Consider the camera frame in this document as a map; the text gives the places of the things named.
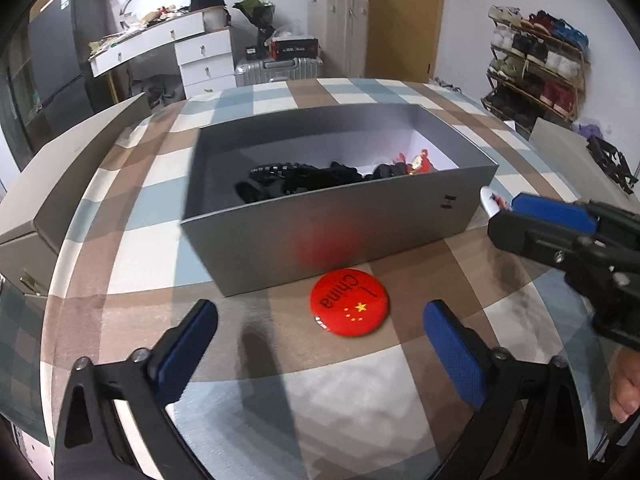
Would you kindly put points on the dark chair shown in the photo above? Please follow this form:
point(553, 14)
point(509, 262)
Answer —
point(160, 92)

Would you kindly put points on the grey cardboard box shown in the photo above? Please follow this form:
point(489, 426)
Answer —
point(280, 240)

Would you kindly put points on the white suitcase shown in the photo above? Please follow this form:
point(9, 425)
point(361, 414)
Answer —
point(337, 35)

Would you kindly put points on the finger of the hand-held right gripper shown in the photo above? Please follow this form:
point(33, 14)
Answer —
point(555, 212)
point(540, 245)

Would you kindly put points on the rows of assorted shoes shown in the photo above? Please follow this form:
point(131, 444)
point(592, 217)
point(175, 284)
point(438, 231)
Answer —
point(545, 60)

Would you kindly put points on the person's right hand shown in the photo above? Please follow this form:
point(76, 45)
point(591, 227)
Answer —
point(627, 385)

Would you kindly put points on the black and red box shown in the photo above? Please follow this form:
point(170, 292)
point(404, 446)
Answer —
point(295, 49)

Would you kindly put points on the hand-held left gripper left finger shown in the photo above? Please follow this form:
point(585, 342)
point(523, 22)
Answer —
point(185, 355)

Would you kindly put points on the dark refrigerator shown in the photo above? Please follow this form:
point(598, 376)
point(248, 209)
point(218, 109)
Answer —
point(65, 60)

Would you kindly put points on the purple cloth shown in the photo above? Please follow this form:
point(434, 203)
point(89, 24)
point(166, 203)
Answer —
point(587, 129)

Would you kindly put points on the white dressing desk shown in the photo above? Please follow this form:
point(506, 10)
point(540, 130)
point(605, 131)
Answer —
point(205, 55)

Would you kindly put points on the red round badge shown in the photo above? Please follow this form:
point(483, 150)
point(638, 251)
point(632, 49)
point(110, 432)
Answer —
point(350, 302)

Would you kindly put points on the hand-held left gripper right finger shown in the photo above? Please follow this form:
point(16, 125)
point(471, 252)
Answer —
point(455, 355)

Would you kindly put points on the white round badge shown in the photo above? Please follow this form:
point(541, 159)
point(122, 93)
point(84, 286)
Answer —
point(489, 200)

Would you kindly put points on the clutter of desk items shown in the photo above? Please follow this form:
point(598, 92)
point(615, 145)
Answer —
point(135, 30)

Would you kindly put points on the plaid tablecloth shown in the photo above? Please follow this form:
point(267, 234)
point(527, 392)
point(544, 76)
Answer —
point(125, 260)

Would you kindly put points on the wooden shoe rack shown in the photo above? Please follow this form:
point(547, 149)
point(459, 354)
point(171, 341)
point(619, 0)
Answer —
point(530, 90)

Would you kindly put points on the wooden wardrobe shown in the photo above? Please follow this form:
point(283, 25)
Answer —
point(405, 20)

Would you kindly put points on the small black box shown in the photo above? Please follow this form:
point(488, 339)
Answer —
point(256, 51)

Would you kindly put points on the white cylinder container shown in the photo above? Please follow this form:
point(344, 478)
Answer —
point(217, 20)

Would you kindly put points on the grey box lid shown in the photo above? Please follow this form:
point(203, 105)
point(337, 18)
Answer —
point(560, 155)

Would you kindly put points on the black metal frame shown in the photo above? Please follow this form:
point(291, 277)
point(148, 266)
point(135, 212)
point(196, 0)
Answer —
point(612, 162)

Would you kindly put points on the dark wrapped bouquet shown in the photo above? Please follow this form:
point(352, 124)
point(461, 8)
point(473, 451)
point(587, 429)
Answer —
point(260, 12)

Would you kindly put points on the silver suitcase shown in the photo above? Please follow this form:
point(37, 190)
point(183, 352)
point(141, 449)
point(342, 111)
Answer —
point(277, 72)

